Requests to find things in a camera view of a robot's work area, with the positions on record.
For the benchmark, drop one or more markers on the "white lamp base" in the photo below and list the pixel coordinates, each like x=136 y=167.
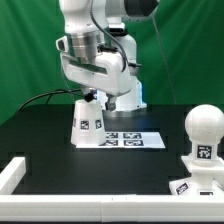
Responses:
x=207 y=178

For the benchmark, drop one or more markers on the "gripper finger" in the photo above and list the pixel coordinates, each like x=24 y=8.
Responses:
x=110 y=104
x=89 y=93

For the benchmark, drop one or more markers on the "white front fence rail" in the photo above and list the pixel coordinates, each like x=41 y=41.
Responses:
x=111 y=208

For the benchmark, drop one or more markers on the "white fence rail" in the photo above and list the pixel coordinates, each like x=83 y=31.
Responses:
x=12 y=175
x=111 y=208

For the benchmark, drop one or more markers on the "white left fence rail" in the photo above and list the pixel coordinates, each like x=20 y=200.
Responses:
x=12 y=175

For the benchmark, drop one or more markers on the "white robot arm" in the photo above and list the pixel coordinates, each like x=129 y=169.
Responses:
x=98 y=53

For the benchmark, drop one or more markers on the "white marker sheet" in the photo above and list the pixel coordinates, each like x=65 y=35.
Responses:
x=134 y=140

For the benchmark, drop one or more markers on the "black camera on stand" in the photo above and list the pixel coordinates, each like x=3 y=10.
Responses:
x=118 y=29

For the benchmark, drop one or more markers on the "white lamp bulb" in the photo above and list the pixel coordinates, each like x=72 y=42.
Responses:
x=204 y=125

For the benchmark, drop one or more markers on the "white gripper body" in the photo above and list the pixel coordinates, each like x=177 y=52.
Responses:
x=114 y=82

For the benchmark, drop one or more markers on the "white lamp shade cone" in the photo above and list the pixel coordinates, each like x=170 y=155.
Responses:
x=88 y=125

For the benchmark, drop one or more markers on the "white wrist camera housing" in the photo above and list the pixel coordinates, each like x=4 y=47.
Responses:
x=63 y=44

